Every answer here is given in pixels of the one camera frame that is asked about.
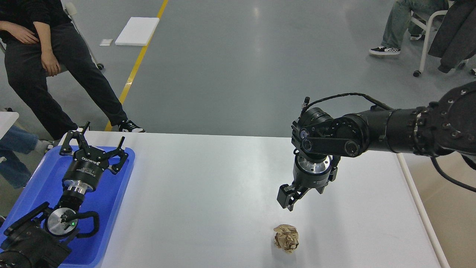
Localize seated person in jeans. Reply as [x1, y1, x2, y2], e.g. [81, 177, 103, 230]
[369, 0, 449, 56]

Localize white foam board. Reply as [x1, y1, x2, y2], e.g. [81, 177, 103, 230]
[115, 17, 160, 46]

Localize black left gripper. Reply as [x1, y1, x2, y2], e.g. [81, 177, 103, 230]
[59, 121, 129, 193]

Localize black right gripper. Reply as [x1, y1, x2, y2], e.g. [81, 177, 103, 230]
[277, 153, 338, 211]

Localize beige plastic bin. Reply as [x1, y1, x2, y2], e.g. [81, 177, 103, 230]
[401, 154, 476, 268]

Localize person in black clothes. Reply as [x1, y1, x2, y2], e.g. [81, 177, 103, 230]
[1, 0, 144, 140]

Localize person in blue jeans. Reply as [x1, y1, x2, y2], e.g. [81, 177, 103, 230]
[0, 125, 54, 189]

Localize grey office chair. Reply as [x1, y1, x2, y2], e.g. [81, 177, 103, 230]
[1, 0, 107, 96]

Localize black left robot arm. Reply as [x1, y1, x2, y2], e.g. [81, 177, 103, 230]
[1, 130, 135, 268]

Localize white side table corner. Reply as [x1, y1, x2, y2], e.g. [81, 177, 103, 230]
[0, 111, 19, 139]

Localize small white floor card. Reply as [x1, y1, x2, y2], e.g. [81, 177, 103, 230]
[100, 39, 113, 46]

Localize white frame chair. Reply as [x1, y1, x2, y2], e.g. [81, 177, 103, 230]
[411, 4, 475, 76]

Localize blue plastic tray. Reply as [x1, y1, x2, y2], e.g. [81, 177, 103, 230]
[1, 147, 135, 268]

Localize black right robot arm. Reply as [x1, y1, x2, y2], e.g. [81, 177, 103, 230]
[277, 82, 476, 211]

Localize brown paper ball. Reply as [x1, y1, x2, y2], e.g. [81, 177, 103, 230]
[273, 224, 299, 254]

